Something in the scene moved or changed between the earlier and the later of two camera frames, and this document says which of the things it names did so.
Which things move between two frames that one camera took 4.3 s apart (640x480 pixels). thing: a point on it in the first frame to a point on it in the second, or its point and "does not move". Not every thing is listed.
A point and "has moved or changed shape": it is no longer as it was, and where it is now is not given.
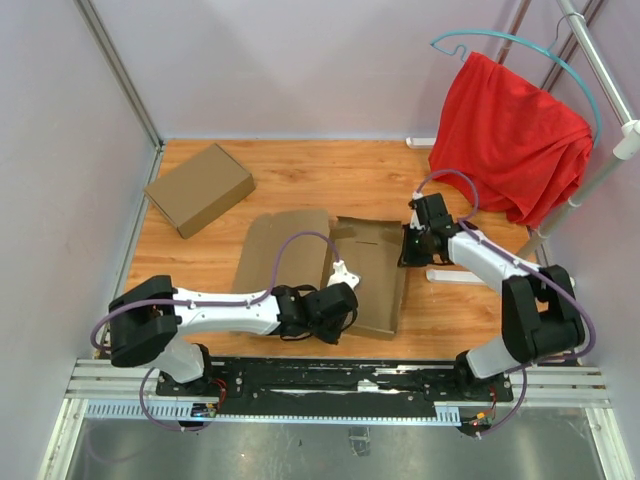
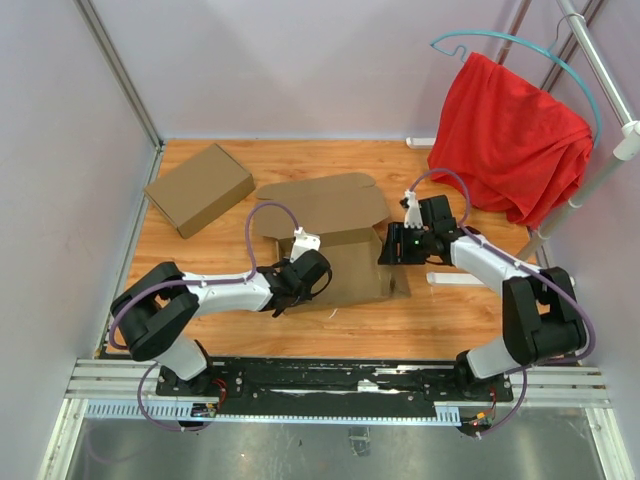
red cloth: (524, 152) does not move
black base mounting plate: (335, 386) does not move
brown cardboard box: (368, 248) has moved or changed shape
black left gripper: (333, 334) to (307, 295)
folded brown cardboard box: (199, 190) does not move
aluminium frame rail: (535, 384) does not move
